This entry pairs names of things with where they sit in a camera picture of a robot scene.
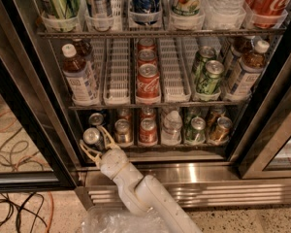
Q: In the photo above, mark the clear water bottle bottom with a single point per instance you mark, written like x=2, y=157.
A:
x=171, y=129

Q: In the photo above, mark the green soda can bottom front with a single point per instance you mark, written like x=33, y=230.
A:
x=195, y=132

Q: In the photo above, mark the clear plastic bin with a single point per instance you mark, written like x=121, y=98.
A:
x=113, y=222

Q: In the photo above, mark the empty white tray right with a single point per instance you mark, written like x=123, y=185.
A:
x=176, y=88

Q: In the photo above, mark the green soda can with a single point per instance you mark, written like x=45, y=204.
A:
x=190, y=113
x=195, y=132

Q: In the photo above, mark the brown soda can rear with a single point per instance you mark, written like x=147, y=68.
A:
x=124, y=113

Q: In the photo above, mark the red coca-cola bottle top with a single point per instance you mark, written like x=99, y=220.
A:
x=266, y=13

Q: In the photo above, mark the iced tea bottle left rear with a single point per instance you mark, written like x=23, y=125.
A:
x=85, y=50

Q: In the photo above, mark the red coke can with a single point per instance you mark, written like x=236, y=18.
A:
x=146, y=57
x=148, y=132
x=146, y=44
x=147, y=112

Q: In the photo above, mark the blue pepsi can front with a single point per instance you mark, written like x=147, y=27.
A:
x=92, y=137

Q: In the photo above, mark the red coke can middle rear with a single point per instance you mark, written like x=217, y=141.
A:
x=146, y=44

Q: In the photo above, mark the gold soda can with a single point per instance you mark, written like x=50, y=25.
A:
x=221, y=130
x=214, y=113

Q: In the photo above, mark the blue pepsi can rear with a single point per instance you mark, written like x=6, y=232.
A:
x=96, y=119

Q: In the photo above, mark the right glass fridge door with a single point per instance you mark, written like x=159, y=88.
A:
x=270, y=155

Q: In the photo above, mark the blue pepsi bottle top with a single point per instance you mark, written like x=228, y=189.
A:
x=145, y=12

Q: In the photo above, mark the iced tea bottle right rear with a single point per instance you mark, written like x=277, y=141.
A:
x=236, y=47

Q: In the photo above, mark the blue pepsi can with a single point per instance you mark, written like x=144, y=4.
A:
x=96, y=119
x=92, y=137

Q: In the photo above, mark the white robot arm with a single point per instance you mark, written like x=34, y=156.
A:
x=138, y=193

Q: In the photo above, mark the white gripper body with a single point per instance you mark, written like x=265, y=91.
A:
x=113, y=160

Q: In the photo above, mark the glass fridge door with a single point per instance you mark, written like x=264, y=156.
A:
x=58, y=178
x=270, y=155

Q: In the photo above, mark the gold soda can rear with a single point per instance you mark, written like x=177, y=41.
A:
x=214, y=113

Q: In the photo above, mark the gold soda can front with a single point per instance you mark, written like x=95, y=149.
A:
x=221, y=130

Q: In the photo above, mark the green bottle top shelf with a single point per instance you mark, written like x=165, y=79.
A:
x=59, y=0

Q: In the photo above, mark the left glass fridge door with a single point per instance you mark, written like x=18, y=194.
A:
x=58, y=178

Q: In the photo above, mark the iced tea bottle left front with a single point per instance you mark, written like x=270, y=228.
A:
x=79, y=75

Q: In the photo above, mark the green can middle rear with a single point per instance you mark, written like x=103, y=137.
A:
x=202, y=56

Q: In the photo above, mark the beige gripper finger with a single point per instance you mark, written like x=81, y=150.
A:
x=92, y=154
x=109, y=142

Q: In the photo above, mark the green can middle front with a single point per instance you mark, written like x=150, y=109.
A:
x=210, y=77

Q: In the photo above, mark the green soda can bottom rear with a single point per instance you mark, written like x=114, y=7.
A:
x=190, y=113

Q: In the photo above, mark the steel fridge base grille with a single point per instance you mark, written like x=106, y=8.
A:
x=193, y=185

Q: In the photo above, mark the silver bottle top shelf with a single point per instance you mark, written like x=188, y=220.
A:
x=99, y=8

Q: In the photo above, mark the iced tea bottle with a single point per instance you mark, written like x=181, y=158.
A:
x=248, y=69
x=236, y=47
x=79, y=75
x=85, y=50

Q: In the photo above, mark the red coke can bottom front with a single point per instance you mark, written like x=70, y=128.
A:
x=148, y=132

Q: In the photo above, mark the red coke can bottom rear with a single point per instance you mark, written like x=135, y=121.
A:
x=147, y=112

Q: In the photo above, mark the red coca-cola can middle front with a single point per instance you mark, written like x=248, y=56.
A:
x=148, y=81

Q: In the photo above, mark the iced tea bottle right front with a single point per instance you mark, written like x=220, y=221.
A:
x=248, y=69

